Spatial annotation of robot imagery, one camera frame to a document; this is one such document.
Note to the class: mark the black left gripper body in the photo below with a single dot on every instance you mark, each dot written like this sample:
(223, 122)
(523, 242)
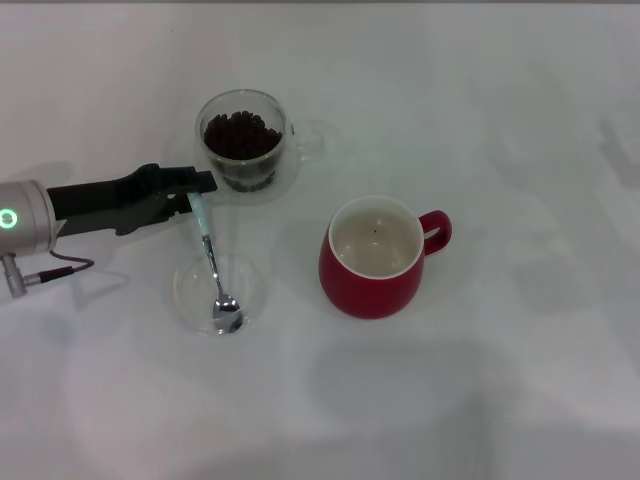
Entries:
(90, 205)

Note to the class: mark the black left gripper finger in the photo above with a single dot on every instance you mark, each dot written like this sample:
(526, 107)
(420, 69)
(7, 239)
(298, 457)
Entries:
(150, 215)
(175, 177)

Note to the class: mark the red ceramic mug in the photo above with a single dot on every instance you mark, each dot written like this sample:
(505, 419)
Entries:
(370, 295)

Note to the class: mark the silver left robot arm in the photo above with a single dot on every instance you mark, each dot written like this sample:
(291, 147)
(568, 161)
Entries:
(25, 220)

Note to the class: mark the dark coffee beans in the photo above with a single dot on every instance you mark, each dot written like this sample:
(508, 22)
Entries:
(240, 137)

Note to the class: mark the clear glass saucer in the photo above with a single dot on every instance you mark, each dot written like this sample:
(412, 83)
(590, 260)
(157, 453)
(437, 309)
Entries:
(192, 295)

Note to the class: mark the clear double-wall glass cup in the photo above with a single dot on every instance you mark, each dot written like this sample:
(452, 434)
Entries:
(290, 120)

